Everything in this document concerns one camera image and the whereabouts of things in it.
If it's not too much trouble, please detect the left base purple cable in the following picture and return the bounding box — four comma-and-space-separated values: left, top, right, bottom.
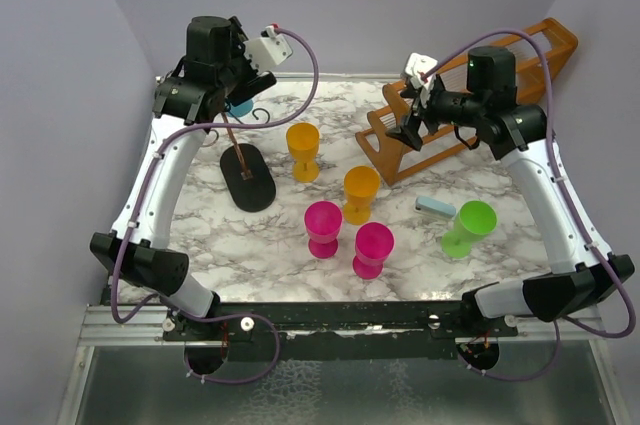
182, 312, 284, 386

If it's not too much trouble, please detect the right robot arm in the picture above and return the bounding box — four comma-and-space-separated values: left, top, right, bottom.
386, 46, 635, 336

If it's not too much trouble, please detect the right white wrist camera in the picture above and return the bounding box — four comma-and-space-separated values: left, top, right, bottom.
401, 52, 438, 90

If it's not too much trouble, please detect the green wine glass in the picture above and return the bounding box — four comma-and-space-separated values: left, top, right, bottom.
441, 200, 498, 259

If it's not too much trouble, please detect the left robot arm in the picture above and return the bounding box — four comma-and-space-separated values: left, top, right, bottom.
90, 16, 292, 340

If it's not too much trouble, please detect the light blue eraser block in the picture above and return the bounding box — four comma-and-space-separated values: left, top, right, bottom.
414, 196, 457, 220

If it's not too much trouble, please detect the pink wine glass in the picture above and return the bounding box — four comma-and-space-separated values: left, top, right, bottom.
352, 222, 395, 280
304, 201, 343, 259

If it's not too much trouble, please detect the metal wine glass rack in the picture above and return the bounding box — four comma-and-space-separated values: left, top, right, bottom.
219, 129, 276, 213

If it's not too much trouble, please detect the blue wine glass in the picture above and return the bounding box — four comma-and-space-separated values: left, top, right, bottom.
226, 99, 254, 118

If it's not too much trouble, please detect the black base frame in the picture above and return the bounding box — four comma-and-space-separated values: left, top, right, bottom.
163, 300, 518, 362

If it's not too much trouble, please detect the yellow wine glass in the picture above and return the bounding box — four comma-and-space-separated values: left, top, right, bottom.
286, 123, 320, 183
343, 166, 380, 225

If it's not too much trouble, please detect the wooden dish rack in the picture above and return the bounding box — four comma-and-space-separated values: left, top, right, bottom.
355, 18, 578, 185

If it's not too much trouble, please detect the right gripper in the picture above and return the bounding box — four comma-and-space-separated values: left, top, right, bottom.
385, 78, 485, 150

